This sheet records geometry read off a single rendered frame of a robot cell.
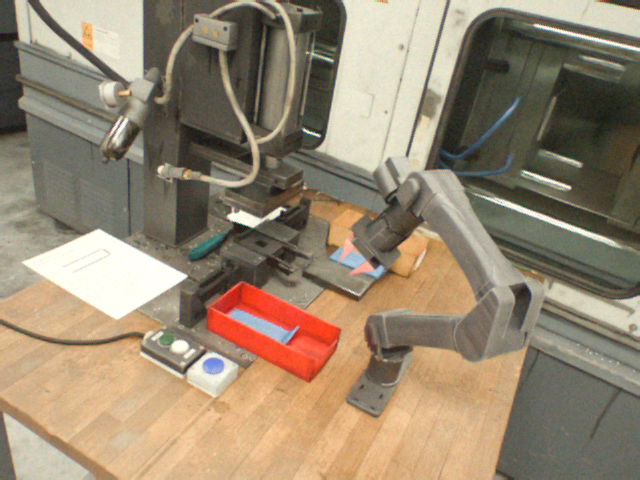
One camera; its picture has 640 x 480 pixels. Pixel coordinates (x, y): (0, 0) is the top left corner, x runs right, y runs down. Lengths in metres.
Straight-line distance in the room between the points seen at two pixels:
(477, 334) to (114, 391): 0.62
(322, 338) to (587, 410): 1.04
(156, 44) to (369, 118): 0.77
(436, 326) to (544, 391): 1.06
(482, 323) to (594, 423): 1.20
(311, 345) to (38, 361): 0.51
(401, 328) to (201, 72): 0.65
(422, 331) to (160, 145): 0.74
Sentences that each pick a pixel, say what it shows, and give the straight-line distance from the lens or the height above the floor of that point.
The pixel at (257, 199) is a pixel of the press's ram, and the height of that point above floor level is 1.14.
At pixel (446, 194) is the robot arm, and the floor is 1.33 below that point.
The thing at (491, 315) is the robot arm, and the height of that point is 1.24.
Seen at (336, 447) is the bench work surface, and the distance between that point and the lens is 0.97.
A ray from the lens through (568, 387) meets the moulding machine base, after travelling 1.88.
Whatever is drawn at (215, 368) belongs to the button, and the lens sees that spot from 1.00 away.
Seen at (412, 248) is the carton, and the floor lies 0.93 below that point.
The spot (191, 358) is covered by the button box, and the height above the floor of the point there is 0.93.
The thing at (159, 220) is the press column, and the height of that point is 0.96.
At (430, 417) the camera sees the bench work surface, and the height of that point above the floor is 0.90.
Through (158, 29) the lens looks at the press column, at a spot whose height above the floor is 1.41.
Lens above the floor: 1.65
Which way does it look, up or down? 30 degrees down
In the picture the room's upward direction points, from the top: 11 degrees clockwise
